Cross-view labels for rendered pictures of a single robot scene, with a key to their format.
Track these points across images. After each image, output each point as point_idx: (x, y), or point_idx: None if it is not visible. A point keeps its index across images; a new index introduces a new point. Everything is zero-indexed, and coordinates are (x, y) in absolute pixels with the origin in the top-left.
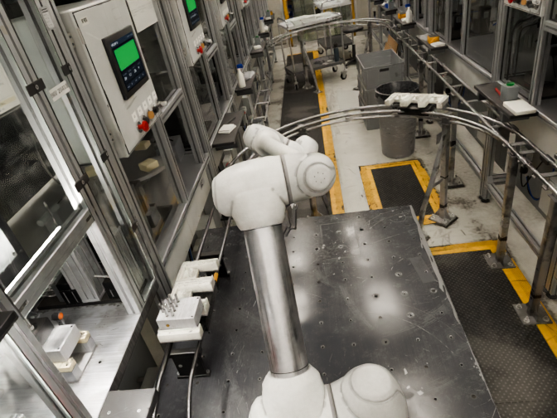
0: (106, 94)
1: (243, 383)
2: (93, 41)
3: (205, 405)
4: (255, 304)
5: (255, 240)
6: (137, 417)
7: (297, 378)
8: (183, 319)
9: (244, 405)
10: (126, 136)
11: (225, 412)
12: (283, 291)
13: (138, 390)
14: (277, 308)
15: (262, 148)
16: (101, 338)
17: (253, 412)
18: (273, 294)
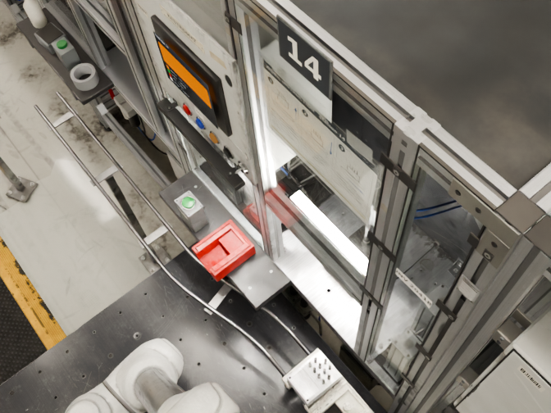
0: (477, 387)
1: (248, 401)
2: (521, 389)
3: (263, 361)
4: None
5: (171, 396)
6: (245, 283)
7: (133, 376)
8: (295, 369)
9: (230, 384)
10: (468, 411)
11: (242, 369)
12: (147, 397)
13: (266, 297)
14: (150, 386)
15: None
16: (356, 305)
17: (167, 347)
18: (152, 388)
